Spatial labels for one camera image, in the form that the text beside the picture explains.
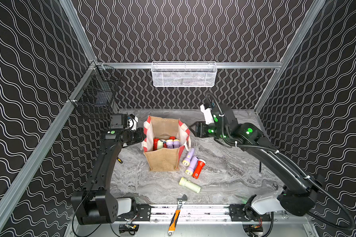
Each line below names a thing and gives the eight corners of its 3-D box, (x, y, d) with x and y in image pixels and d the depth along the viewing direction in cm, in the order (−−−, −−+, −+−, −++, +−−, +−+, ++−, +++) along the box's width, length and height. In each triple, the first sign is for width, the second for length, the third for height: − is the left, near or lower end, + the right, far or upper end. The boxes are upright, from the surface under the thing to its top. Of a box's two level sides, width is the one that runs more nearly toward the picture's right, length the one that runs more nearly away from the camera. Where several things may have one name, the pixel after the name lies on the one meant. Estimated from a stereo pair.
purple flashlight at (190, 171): (185, 173, 90) (185, 170, 87) (194, 157, 97) (195, 154, 94) (191, 176, 88) (192, 174, 86) (200, 160, 95) (201, 157, 92)
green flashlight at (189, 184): (178, 184, 86) (178, 182, 83) (181, 178, 88) (181, 176, 85) (198, 194, 82) (199, 192, 79) (201, 188, 84) (202, 186, 81)
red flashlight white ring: (190, 176, 88) (190, 173, 85) (198, 160, 95) (199, 157, 91) (197, 179, 87) (198, 177, 84) (205, 164, 93) (206, 161, 90)
